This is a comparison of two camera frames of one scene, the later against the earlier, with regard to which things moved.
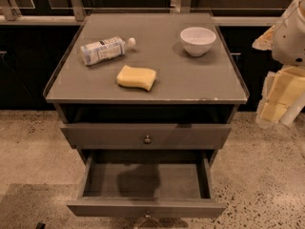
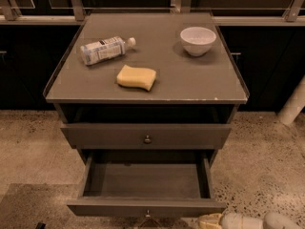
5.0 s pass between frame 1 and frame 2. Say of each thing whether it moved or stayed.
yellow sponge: stayed
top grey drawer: stayed
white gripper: moved
